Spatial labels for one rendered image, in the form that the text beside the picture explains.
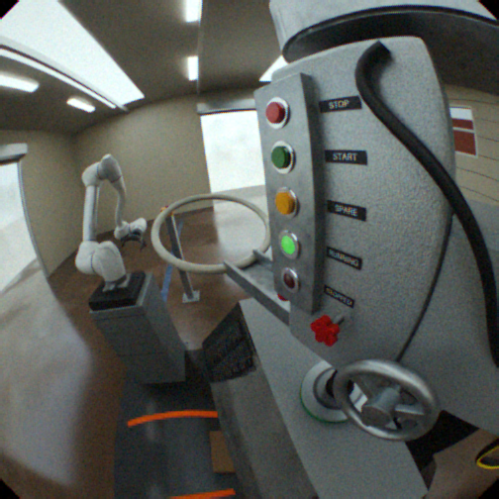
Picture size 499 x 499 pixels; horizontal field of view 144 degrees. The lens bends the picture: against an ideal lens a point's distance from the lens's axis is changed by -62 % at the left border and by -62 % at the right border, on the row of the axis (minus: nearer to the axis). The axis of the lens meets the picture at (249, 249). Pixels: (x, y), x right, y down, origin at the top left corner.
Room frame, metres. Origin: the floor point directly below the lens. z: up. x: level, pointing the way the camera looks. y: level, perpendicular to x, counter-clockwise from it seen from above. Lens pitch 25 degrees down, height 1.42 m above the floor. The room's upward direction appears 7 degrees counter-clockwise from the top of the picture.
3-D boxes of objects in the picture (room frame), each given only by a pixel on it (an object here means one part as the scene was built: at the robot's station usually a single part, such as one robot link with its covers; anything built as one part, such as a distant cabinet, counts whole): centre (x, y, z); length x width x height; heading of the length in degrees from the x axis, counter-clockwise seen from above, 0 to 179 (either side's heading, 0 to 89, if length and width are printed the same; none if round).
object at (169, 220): (1.98, 0.75, 0.54); 0.20 x 0.20 x 1.09; 7
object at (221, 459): (0.21, 0.30, 0.07); 0.30 x 0.12 x 0.12; 5
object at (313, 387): (0.23, -0.19, 0.87); 0.21 x 0.21 x 0.01
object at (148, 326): (0.98, 0.85, 0.40); 0.50 x 0.50 x 0.80; 10
